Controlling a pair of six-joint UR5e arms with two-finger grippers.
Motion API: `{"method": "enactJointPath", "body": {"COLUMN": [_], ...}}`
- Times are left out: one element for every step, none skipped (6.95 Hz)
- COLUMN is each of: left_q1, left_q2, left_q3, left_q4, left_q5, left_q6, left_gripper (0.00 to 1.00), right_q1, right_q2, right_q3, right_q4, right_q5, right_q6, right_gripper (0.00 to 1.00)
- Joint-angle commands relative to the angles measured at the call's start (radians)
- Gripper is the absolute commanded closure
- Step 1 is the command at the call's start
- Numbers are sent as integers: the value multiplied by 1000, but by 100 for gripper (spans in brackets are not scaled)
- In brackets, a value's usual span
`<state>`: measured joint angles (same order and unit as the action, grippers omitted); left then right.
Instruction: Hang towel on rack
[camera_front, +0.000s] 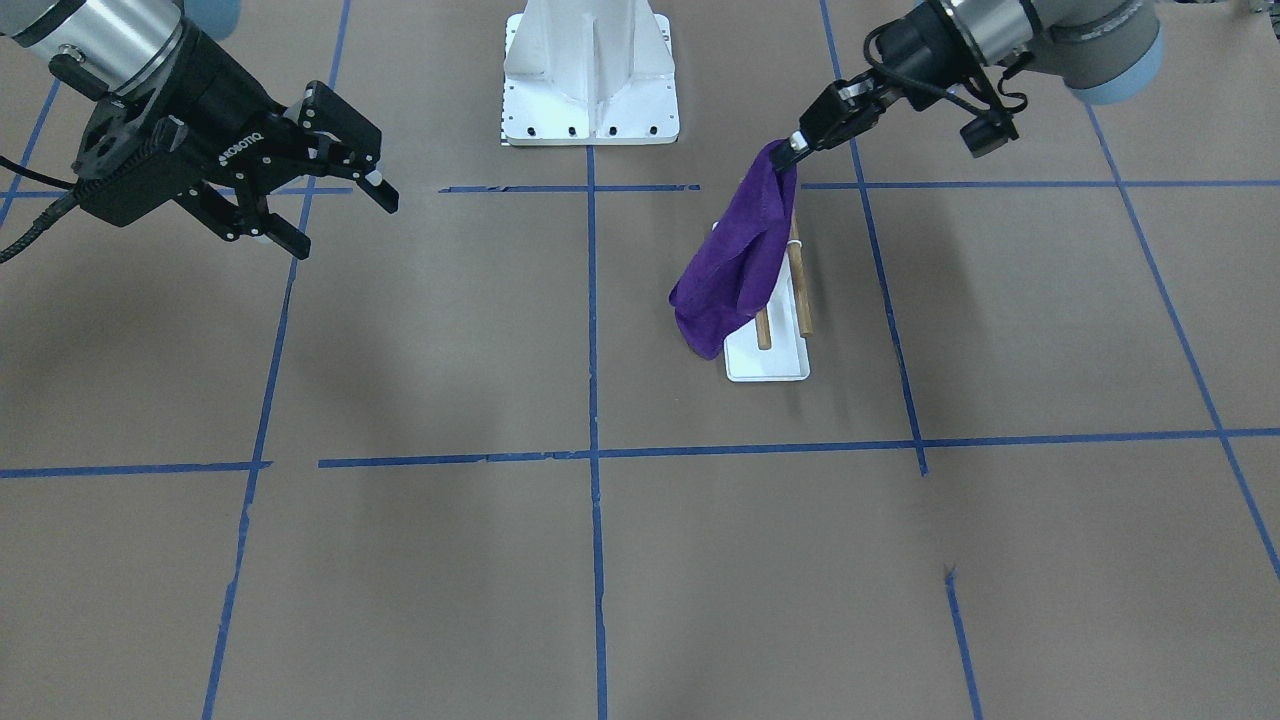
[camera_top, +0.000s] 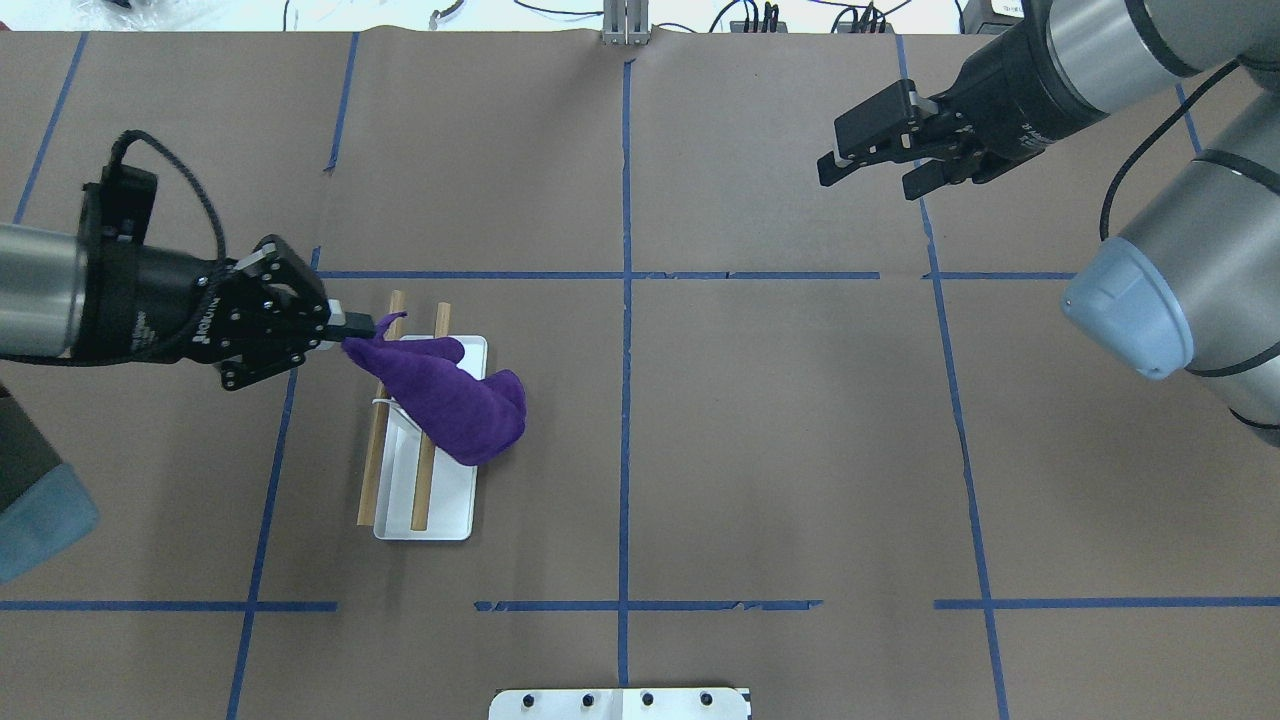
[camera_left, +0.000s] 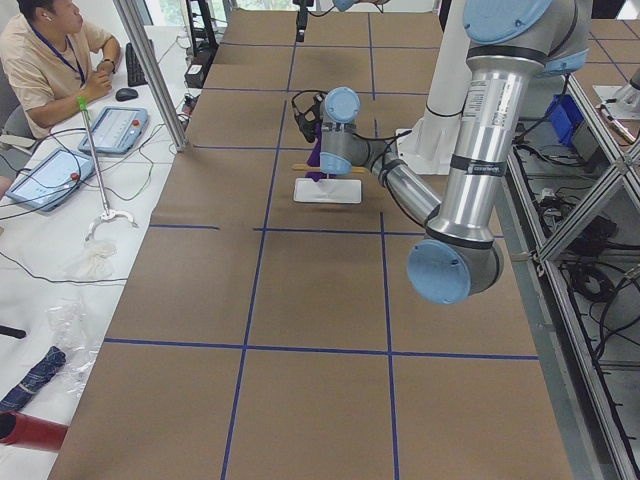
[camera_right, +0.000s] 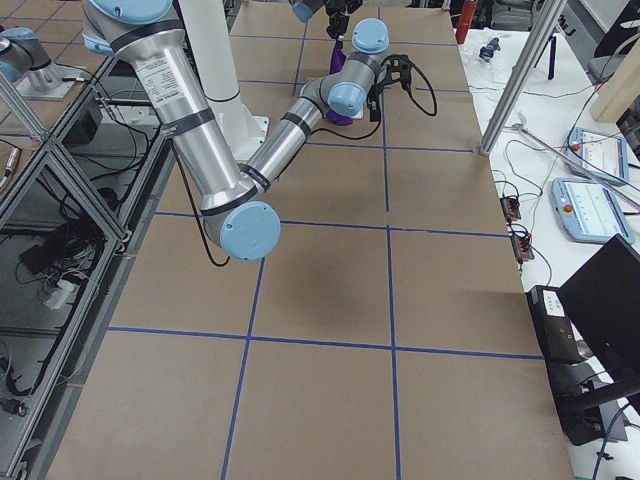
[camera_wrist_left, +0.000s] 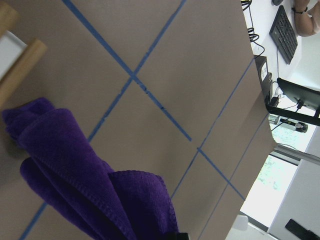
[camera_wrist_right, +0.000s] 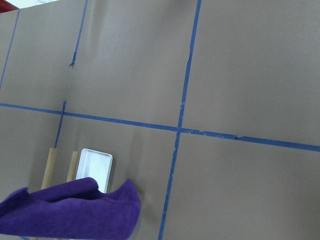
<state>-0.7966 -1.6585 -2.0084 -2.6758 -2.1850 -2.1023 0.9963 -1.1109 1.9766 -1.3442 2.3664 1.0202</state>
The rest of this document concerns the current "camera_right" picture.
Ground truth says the far blue teach pendant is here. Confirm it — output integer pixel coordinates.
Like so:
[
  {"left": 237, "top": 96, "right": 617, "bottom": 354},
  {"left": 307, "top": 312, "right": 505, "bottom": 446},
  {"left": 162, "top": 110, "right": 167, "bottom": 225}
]
[{"left": 566, "top": 127, "right": 629, "bottom": 185}]

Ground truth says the orange connector block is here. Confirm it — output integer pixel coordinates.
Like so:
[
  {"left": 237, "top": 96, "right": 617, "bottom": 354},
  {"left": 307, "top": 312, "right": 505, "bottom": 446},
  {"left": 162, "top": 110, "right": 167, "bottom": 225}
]
[
  {"left": 500, "top": 195, "right": 521, "bottom": 223},
  {"left": 507, "top": 223, "right": 535, "bottom": 265}
]

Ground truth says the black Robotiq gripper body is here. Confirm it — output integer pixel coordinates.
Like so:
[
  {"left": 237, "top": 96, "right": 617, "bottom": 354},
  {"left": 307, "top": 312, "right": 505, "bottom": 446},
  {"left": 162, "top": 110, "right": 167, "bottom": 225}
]
[{"left": 324, "top": 0, "right": 361, "bottom": 25}]

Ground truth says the black monitor with stand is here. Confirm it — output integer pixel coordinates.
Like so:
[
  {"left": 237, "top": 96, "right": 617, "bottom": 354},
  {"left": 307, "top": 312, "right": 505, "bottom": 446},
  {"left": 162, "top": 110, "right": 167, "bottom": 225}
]
[{"left": 527, "top": 234, "right": 639, "bottom": 446}]

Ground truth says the near blue teach pendant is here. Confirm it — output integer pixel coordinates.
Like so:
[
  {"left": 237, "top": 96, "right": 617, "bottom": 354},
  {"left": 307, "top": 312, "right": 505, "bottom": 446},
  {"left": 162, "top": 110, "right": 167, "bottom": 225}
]
[{"left": 551, "top": 178, "right": 635, "bottom": 244}]

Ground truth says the blue teach pendant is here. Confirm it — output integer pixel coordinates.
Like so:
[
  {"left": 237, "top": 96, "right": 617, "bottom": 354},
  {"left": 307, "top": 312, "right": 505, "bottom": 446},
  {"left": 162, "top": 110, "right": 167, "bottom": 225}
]
[
  {"left": 551, "top": 178, "right": 635, "bottom": 244},
  {"left": 566, "top": 127, "right": 629, "bottom": 185}
]

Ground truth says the purple towel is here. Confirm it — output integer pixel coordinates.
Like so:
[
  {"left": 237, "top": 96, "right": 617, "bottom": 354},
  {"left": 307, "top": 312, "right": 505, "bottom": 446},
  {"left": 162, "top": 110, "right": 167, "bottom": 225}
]
[{"left": 327, "top": 37, "right": 353, "bottom": 126}]

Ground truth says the near orange connector block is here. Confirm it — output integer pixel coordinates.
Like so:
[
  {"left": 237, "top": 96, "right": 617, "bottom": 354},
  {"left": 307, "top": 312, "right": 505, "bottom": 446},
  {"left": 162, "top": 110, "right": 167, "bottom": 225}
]
[{"left": 507, "top": 223, "right": 535, "bottom": 265}]

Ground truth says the far orange connector block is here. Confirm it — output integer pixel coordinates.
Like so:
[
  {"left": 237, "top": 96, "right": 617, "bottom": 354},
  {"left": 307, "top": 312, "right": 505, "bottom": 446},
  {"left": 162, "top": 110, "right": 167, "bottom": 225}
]
[{"left": 500, "top": 195, "right": 521, "bottom": 223}]

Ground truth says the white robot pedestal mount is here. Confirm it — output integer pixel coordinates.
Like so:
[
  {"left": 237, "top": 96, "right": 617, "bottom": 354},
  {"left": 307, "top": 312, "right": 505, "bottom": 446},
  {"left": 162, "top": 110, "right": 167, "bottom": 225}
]
[{"left": 179, "top": 0, "right": 269, "bottom": 163}]

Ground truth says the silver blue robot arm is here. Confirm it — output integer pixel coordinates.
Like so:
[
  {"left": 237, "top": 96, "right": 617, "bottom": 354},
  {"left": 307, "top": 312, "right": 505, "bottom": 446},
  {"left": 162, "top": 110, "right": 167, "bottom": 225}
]
[{"left": 82, "top": 1, "right": 389, "bottom": 261}]

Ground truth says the red fire extinguisher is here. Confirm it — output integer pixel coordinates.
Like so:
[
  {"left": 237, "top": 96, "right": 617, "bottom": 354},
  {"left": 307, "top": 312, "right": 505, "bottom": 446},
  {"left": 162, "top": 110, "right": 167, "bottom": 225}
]
[{"left": 455, "top": 0, "right": 478, "bottom": 45}]

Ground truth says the aluminium frame post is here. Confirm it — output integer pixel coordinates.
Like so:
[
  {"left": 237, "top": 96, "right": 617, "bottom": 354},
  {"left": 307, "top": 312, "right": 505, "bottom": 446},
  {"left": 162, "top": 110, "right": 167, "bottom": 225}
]
[{"left": 479, "top": 0, "right": 567, "bottom": 156}]

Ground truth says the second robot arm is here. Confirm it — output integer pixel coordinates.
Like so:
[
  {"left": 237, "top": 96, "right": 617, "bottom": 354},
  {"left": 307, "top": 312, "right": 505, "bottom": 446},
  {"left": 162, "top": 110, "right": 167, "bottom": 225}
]
[{"left": 1, "top": 27, "right": 86, "bottom": 100}]

